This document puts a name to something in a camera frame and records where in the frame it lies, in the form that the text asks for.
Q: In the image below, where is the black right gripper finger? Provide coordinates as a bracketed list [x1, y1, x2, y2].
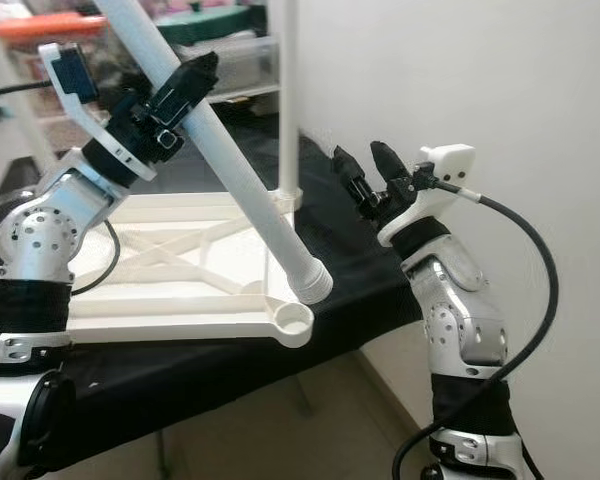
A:
[370, 140, 413, 186]
[330, 145, 376, 211]

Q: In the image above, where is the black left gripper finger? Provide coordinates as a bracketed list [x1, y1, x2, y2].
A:
[155, 50, 221, 126]

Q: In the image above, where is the white plastic table leg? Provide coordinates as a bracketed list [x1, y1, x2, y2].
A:
[275, 0, 303, 196]
[0, 40, 41, 201]
[95, 0, 334, 306]

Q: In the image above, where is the white plastic children table top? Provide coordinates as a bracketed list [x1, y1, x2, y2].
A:
[65, 190, 316, 351]

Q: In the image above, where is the black tablecloth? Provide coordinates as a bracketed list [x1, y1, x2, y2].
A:
[0, 130, 426, 471]

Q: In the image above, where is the orange-lidded printed storage box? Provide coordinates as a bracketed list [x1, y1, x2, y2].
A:
[0, 12, 106, 101]

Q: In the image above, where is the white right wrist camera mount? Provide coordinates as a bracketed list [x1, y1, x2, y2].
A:
[377, 143, 478, 248]

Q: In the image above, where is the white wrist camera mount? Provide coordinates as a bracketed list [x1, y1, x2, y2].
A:
[37, 42, 159, 183]
[377, 143, 478, 248]

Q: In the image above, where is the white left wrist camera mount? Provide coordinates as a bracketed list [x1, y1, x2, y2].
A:
[37, 42, 159, 183]

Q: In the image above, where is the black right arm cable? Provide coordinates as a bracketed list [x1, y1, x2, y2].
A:
[390, 175, 561, 480]

